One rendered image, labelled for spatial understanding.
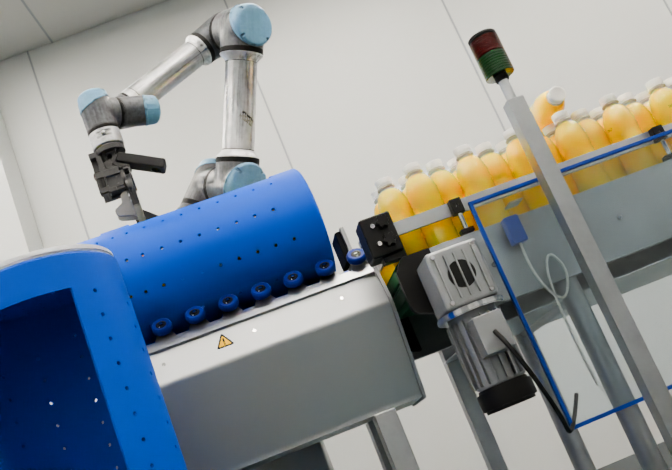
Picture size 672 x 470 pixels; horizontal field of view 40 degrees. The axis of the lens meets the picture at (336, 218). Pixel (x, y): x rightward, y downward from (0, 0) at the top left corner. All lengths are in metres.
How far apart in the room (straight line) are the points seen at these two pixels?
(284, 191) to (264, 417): 0.49
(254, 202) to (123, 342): 0.61
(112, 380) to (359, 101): 3.78
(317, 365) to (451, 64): 3.45
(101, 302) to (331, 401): 0.64
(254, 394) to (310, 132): 3.23
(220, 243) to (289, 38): 3.39
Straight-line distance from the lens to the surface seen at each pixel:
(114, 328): 1.55
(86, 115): 2.28
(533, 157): 1.90
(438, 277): 1.79
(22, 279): 1.55
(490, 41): 1.97
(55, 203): 5.21
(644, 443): 1.99
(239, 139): 2.43
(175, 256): 2.01
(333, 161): 5.00
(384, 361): 2.00
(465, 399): 2.40
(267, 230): 2.02
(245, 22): 2.45
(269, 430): 1.99
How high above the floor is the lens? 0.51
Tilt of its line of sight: 16 degrees up
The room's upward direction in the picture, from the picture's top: 22 degrees counter-clockwise
